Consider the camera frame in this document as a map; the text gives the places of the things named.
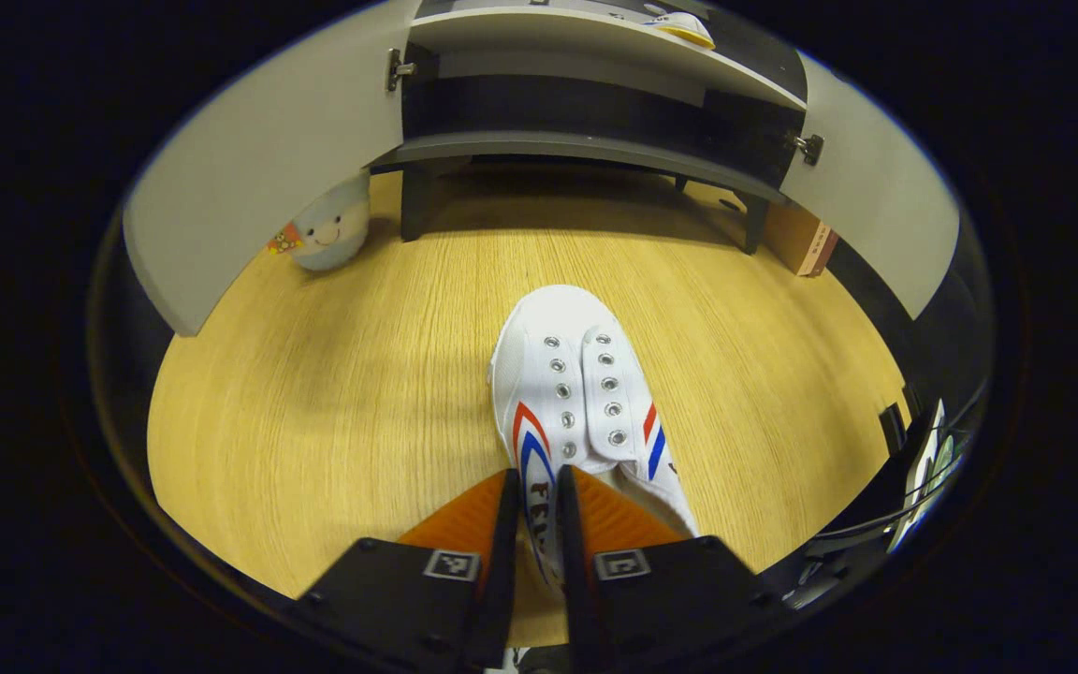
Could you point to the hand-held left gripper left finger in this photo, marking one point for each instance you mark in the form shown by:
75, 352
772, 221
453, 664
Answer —
508, 552

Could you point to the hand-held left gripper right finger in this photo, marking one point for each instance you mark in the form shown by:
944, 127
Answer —
572, 552

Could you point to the white canvas shoe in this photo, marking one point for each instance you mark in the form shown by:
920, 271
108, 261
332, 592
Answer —
689, 28
567, 356

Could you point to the white and grey shoe cabinet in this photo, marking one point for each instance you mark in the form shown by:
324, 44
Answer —
576, 145

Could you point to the white cabinet door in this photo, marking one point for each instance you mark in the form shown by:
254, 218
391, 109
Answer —
249, 178
885, 206

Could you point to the white plush toy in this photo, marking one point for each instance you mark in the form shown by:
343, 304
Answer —
328, 229

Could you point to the white and brown book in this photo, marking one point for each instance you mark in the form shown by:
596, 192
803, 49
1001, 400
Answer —
796, 239

